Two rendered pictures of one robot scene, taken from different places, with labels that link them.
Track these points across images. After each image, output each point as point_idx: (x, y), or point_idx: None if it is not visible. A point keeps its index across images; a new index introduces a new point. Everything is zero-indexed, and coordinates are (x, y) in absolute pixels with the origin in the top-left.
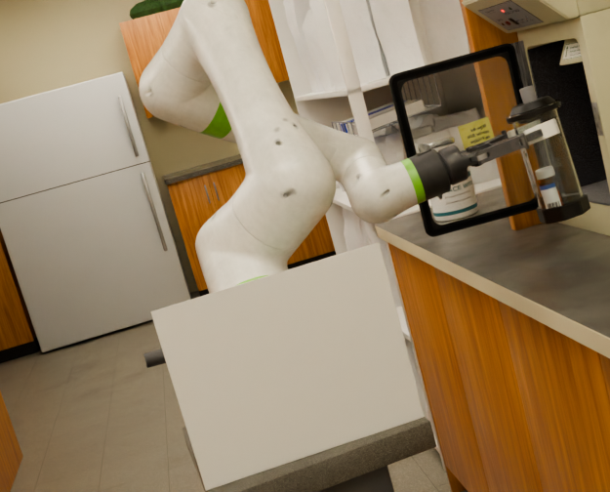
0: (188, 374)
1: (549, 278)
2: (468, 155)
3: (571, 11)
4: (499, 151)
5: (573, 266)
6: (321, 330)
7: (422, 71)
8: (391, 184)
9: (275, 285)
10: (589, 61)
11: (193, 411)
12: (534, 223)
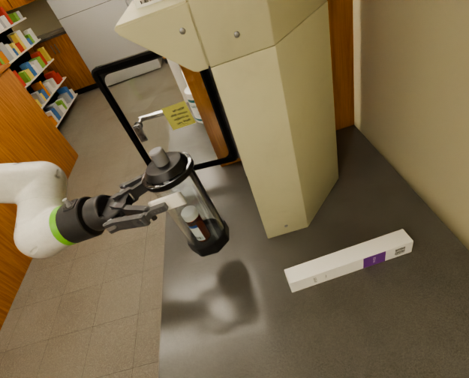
0: None
1: (191, 292)
2: (104, 217)
3: (198, 63)
4: (124, 226)
5: (216, 274)
6: None
7: (117, 67)
8: (38, 242)
9: None
10: (227, 116)
11: None
12: (233, 161)
